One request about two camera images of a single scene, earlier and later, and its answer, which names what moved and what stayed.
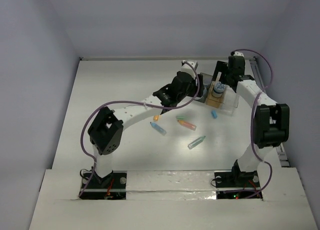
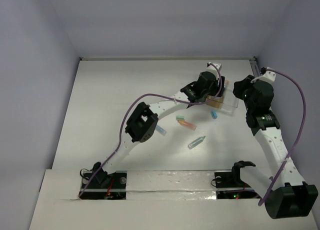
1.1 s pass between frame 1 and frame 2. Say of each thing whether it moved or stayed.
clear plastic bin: stayed
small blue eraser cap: stayed
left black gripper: moved
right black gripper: moved
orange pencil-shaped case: stayed
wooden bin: stayed
